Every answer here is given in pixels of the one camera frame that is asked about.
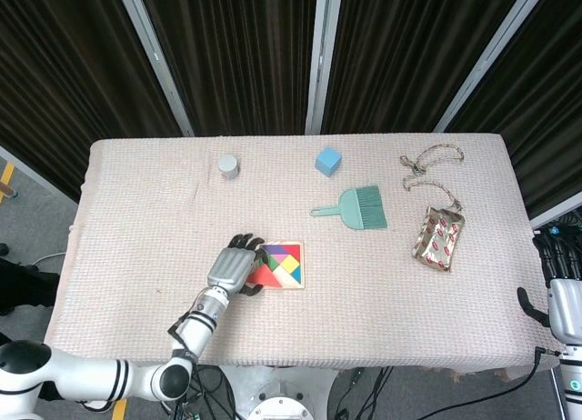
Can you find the white metal frame post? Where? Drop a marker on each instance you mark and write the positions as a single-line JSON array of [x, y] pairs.
[[154, 56], [320, 52], [491, 56]]

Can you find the wooden tangram tray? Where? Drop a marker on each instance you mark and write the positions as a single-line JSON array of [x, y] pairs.
[[291, 284]]

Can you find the pink triangle puzzle piece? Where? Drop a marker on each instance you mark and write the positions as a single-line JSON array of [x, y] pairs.
[[282, 260]]

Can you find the red triangle puzzle piece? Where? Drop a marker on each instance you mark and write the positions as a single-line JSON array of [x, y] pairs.
[[294, 251]]

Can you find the teal hand brush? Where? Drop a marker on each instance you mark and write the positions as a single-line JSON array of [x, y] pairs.
[[357, 208]]

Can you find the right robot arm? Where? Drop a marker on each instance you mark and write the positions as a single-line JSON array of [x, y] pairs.
[[573, 383]]

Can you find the orange triangle puzzle piece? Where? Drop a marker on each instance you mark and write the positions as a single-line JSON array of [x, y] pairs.
[[263, 276]]

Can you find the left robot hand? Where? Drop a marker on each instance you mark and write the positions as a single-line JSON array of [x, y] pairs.
[[229, 270]]

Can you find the blue triangle puzzle piece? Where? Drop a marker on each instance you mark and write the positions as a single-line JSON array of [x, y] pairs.
[[296, 276]]

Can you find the light blue foam cube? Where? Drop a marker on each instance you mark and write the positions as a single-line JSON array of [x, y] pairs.
[[327, 162]]

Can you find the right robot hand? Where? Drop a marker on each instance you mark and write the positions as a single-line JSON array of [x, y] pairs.
[[566, 306]]

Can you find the green triangular puzzle piece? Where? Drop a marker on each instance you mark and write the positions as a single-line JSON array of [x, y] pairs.
[[272, 265]]

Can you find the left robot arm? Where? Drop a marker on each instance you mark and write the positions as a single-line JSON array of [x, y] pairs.
[[91, 379]]

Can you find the yellow square puzzle piece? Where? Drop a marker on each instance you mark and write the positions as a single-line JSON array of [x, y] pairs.
[[290, 267]]

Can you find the purple parallelogram puzzle piece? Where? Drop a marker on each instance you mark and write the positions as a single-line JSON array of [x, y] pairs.
[[275, 249]]

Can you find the beige waffle tablecloth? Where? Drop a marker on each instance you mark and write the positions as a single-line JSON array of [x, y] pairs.
[[136, 211]]

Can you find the grey lidded jar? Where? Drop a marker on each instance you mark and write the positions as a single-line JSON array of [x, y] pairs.
[[228, 165]]

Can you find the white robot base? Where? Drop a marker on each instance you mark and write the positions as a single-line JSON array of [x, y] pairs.
[[273, 383]]

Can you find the dark pleated curtain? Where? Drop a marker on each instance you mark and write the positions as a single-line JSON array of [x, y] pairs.
[[236, 52], [409, 52], [545, 97], [68, 74]]

